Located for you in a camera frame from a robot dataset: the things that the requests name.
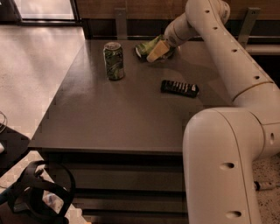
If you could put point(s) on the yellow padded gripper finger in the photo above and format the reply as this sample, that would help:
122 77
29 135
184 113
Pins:
161 48

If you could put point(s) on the green jalapeno chip bag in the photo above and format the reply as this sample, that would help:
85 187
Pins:
143 49

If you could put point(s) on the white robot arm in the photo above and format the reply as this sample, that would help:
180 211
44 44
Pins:
220 144

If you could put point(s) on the green soda can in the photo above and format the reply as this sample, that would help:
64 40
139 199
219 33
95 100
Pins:
113 58

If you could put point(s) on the grey drawer cabinet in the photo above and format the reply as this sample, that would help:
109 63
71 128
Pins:
122 140

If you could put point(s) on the striped power strip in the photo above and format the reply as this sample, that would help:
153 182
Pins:
263 186

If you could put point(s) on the black side table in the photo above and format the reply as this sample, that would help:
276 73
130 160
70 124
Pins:
14 146

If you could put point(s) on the black headset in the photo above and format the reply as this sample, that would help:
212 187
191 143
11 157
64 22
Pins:
25 196

